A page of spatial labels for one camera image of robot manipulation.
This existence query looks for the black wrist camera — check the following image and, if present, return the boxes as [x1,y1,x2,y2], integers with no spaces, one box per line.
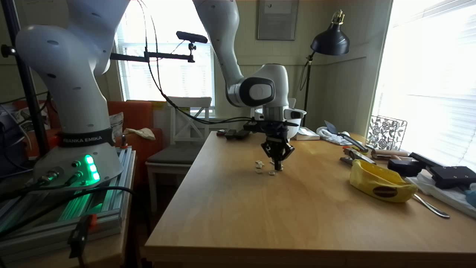
[243,118,266,134]

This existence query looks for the framed wall picture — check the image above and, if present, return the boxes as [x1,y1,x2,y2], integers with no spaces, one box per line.
[254,0,300,42]

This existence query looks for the black electronics box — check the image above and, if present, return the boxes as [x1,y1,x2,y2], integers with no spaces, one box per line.
[0,104,34,180]

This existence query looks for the orange cabinet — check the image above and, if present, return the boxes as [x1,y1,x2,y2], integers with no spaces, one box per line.
[105,100,169,173]

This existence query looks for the black stapler device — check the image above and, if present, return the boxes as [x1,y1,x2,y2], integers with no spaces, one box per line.
[386,152,440,179]

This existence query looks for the black floor lamp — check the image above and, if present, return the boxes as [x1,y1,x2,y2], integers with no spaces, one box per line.
[298,9,350,128]

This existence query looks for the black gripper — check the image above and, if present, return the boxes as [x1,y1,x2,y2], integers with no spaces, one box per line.
[260,121,295,173]

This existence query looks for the thick black cable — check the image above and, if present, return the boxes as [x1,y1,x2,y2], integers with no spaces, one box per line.
[0,185,138,240]

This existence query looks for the black box device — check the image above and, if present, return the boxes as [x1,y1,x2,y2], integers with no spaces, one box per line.
[428,164,476,191]

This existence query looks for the black camera on boom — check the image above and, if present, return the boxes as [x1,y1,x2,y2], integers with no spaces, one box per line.
[175,30,209,45]

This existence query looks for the grey metal tool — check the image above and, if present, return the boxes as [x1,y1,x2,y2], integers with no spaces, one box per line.
[340,147,379,168]

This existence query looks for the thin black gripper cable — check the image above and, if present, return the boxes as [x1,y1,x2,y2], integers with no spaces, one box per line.
[135,0,254,125]

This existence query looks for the white wire lattice cube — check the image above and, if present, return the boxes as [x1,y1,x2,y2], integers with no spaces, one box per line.
[365,115,408,153]

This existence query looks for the crumpled white cloth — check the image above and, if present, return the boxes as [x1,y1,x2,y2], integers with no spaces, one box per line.
[121,127,157,141]

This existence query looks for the aluminium extrusion robot stand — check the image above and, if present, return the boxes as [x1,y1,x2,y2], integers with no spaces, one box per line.
[0,146,138,262]

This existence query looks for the white paper packet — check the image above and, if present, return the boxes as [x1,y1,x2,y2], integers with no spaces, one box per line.
[294,127,321,143]

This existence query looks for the black boom rod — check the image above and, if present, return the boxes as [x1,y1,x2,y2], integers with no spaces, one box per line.
[108,45,196,64]

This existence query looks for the metal spoon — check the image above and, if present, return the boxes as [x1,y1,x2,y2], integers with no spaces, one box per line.
[410,192,451,220]

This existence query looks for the crumpled grey cloth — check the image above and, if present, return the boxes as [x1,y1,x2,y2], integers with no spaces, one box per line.
[315,119,355,147]

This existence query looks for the orange black clamp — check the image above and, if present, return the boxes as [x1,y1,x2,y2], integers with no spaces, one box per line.
[65,213,100,262]

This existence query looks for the white window blinds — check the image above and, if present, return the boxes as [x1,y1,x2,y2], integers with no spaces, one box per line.
[370,0,476,173]

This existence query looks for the yellow banana-shaped case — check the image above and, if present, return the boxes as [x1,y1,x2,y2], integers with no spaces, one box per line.
[346,158,419,205]

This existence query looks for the black stand pole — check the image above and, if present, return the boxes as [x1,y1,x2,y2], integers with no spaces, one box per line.
[0,0,50,158]

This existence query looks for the white plastic colander bowl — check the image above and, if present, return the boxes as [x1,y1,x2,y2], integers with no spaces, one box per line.
[286,107,307,143]

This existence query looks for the white wooden chair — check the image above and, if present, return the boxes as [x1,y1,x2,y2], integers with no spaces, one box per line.
[144,95,213,216]

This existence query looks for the bright bare window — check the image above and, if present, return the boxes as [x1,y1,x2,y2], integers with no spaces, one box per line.
[108,0,216,104]

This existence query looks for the white book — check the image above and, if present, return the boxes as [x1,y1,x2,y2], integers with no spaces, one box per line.
[407,174,476,220]

